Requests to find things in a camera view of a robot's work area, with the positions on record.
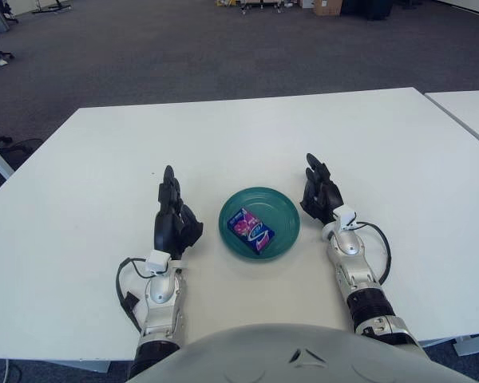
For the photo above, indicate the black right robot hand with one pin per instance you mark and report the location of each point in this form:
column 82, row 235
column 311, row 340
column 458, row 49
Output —
column 325, row 195

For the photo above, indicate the white right wrist connector box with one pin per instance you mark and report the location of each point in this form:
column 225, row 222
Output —
column 346, row 218

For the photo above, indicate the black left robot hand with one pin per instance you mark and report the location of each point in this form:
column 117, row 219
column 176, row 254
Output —
column 169, row 229

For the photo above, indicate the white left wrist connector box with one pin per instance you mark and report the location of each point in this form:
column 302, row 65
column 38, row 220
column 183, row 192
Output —
column 158, row 262

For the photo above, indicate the green round plate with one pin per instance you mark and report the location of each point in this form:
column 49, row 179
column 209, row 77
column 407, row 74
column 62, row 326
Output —
column 285, row 223

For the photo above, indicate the grey robot torso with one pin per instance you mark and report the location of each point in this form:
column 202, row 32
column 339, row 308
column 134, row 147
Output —
column 263, row 355

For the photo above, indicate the black floor stand base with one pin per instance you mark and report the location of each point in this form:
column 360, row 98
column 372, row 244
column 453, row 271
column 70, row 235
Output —
column 52, row 6

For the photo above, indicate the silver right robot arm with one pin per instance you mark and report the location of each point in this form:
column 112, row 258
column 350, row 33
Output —
column 355, row 267

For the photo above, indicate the white table foot bar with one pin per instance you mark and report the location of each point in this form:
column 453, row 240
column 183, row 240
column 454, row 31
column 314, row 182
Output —
column 473, row 345

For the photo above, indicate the wheeled equipment rack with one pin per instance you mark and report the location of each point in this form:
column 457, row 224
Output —
column 267, row 4

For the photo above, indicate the purple gum pack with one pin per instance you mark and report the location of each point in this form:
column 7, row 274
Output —
column 251, row 231

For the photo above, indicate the black cabinet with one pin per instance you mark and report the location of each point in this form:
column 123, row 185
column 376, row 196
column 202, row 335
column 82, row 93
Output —
column 367, row 8

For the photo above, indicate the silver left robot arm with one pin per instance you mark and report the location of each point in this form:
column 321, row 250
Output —
column 163, row 307

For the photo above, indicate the brown cardboard box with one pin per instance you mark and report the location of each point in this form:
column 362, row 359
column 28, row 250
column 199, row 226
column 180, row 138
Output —
column 327, row 7

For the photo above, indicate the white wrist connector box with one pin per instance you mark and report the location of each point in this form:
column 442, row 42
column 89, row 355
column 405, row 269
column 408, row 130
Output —
column 158, row 262
column 346, row 218

